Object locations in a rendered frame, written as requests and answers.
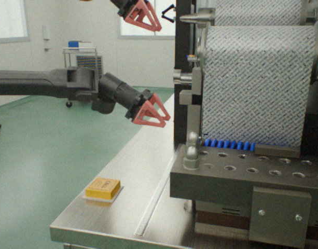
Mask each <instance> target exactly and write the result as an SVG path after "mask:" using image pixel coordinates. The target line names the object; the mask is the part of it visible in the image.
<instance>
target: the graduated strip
mask: <svg viewBox="0 0 318 249"><path fill-rule="evenodd" d="M182 145H185V144H179V145H178V147H177V149H176V151H175V153H174V155H173V157H172V159H171V161H170V163H169V165H168V167H167V169H166V171H165V173H164V175H163V177H162V179H161V181H160V183H159V185H158V187H157V189H156V191H155V193H154V195H153V197H152V199H151V201H150V203H149V205H148V207H147V209H146V211H145V213H144V215H143V217H142V219H141V221H140V223H139V225H138V227H137V229H136V231H135V233H134V235H136V236H144V235H145V232H146V230H147V228H148V226H149V224H150V221H151V219H152V216H153V214H154V212H155V210H156V208H157V205H158V203H159V201H160V199H161V197H162V194H163V192H164V190H165V188H166V186H167V183H168V181H169V179H170V171H171V168H172V166H173V164H174V162H175V160H176V158H177V155H178V153H179V151H180V149H181V147H182Z"/></svg>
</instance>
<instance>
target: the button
mask: <svg viewBox="0 0 318 249"><path fill-rule="evenodd" d="M120 188H121V180H119V179H110V178H101V177H96V178H95V179H94V180H93V181H92V182H91V184H90V185H89V186H88V187H87V188H86V189H85V193H86V197H92V198H99V199H107V200H111V199H112V198H113V197H114V195H115V194H116V193H117V192H118V190H119V189H120Z"/></svg>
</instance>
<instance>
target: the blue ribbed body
mask: <svg viewBox="0 0 318 249"><path fill-rule="evenodd" d="M204 146H206V147H217V148H230V149H241V150H253V151H254V146H255V143H252V145H251V146H250V143H249V142H246V143H245V145H243V142H241V141H240V142H239V143H238V145H237V142H236V141H233V142H232V143H230V141H229V140H227V141H226V142H225V143H224V141H223V140H219V141H218V143H217V140H215V139H213V140H212V142H211V140H210V139H207V140H206V141H205V143H204Z"/></svg>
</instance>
